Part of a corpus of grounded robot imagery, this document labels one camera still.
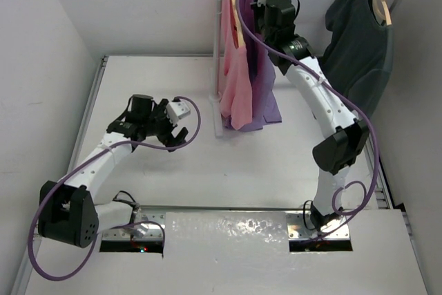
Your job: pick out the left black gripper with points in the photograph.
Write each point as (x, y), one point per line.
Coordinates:
(164, 138)

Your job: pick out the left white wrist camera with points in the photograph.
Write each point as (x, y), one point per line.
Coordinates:
(177, 111)

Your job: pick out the wooden hanger under pink shirt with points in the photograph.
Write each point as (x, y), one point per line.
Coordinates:
(236, 27)

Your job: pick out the pink t shirt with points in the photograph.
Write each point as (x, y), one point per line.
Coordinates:
(235, 85)

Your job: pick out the dark grey t shirt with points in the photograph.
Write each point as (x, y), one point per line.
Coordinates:
(359, 58)

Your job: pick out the purple t shirt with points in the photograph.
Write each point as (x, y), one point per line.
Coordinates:
(262, 77)

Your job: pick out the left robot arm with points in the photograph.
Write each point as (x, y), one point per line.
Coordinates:
(68, 212)

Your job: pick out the white foreground board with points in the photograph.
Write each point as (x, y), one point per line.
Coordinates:
(248, 253)

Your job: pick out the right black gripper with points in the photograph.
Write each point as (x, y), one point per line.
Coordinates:
(257, 10)

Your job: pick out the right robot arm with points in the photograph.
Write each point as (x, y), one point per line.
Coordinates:
(344, 135)

